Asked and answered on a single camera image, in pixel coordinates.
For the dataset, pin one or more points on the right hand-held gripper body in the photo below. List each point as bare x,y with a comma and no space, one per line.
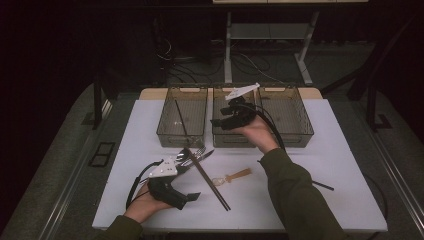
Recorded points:
241,115

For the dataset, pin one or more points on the dark metal stand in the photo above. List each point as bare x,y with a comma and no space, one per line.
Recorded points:
370,106

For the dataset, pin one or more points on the brown wooden chopstick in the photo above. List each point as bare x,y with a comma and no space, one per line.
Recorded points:
209,179

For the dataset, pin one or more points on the smoky transparent plastic bin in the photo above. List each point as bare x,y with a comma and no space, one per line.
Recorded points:
233,140
286,116
196,113

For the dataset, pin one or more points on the steel spoon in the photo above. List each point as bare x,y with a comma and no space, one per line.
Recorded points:
183,155

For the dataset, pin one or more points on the person's left hand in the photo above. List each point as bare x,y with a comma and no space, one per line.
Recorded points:
143,206

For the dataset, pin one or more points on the grey metal stand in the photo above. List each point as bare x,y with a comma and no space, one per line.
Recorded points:
228,50

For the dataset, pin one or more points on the person's right hand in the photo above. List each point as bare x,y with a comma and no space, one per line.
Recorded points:
261,135

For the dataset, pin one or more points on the black rectangular floor frame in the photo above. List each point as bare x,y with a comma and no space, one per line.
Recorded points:
98,165

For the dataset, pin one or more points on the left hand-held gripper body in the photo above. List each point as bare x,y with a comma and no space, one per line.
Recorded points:
166,191

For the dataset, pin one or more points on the steel fork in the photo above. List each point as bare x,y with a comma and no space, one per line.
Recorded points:
199,152

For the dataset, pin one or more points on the metal floor rail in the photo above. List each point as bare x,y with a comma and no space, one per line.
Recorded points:
398,173
70,186

